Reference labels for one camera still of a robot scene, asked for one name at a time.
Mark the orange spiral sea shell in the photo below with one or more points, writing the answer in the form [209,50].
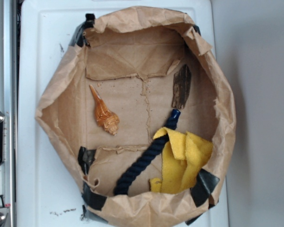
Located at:
[105,118]

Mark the dark wood bark piece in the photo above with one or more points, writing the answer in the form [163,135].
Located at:
[181,87]

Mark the brown paper bag tray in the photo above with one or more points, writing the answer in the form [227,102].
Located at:
[130,57]

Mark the yellow microfiber cloth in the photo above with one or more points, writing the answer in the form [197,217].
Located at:
[183,157]

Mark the white plastic bin lid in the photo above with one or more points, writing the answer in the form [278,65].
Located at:
[47,194]

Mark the aluminium frame rail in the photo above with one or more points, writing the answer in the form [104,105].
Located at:
[8,106]

